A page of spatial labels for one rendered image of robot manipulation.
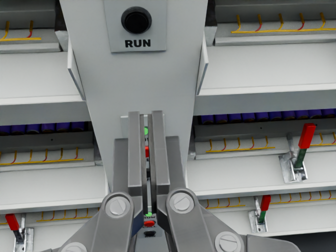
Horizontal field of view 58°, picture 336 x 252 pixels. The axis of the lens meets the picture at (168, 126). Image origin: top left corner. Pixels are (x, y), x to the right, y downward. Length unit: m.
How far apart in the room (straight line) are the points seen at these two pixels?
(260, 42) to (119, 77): 0.14
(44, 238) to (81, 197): 0.22
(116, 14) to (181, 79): 0.08
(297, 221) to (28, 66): 0.55
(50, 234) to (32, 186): 0.19
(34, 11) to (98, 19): 0.10
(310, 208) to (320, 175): 0.20
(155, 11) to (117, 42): 0.04
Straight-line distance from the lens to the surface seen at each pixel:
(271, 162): 0.47
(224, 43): 0.29
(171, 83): 0.25
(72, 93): 0.27
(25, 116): 0.31
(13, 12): 0.31
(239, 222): 0.63
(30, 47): 0.30
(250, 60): 0.30
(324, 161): 0.50
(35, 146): 0.44
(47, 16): 0.30
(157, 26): 0.22
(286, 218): 0.66
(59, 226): 0.63
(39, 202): 0.45
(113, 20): 0.21
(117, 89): 0.26
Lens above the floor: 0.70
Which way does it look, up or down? 51 degrees down
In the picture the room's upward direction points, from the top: 2 degrees clockwise
